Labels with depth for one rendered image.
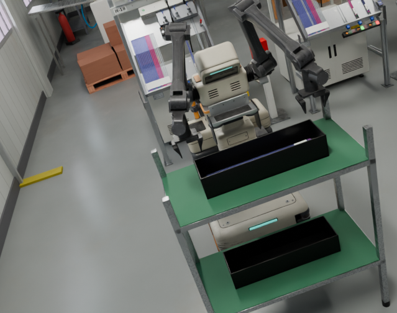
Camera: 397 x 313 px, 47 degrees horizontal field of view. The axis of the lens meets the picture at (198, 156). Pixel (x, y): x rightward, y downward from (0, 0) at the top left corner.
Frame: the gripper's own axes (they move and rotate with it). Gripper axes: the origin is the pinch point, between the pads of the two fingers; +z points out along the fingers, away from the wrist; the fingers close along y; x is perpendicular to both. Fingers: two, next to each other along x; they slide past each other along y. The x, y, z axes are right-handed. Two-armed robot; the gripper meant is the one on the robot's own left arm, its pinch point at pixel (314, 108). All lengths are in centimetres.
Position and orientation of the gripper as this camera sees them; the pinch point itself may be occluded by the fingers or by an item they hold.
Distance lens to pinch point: 207.6
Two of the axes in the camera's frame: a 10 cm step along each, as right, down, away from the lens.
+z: 2.7, 8.1, 5.1
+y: 9.4, -3.3, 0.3
